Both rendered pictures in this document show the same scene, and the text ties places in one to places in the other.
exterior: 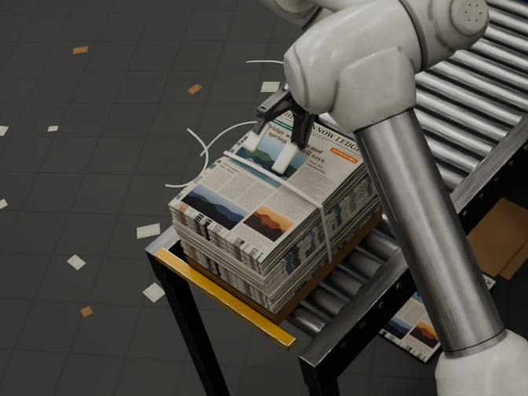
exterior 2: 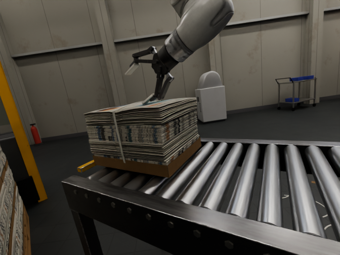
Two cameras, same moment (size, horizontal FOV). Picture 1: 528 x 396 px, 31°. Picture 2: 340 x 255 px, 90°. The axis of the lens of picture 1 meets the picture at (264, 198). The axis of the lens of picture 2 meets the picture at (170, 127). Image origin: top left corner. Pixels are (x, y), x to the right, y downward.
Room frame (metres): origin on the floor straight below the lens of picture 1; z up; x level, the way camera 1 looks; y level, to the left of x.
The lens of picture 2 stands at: (1.27, -0.73, 1.08)
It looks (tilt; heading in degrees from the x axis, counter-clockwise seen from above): 13 degrees down; 69
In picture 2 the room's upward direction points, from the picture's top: 8 degrees counter-clockwise
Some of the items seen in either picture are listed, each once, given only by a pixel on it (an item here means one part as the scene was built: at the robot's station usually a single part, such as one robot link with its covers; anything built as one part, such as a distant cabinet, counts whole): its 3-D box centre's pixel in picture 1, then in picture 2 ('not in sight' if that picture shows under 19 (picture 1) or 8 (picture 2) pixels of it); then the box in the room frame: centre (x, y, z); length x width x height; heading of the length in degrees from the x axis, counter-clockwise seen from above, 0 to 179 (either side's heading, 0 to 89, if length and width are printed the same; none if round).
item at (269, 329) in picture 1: (221, 296); (119, 150); (1.30, 0.15, 0.81); 0.43 x 0.03 x 0.02; 37
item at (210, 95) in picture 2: not in sight; (209, 97); (4.10, 3.35, 0.68); 0.69 x 0.63 x 1.36; 159
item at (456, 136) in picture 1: (419, 120); (297, 180); (1.73, -0.44, 0.77); 0.47 x 0.05 x 0.05; 37
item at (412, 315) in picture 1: (424, 299); not in sight; (1.71, -0.42, 0.01); 0.37 x 0.28 x 0.01; 127
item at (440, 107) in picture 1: (434, 106); (328, 183); (1.77, -0.50, 0.77); 0.47 x 0.05 x 0.05; 37
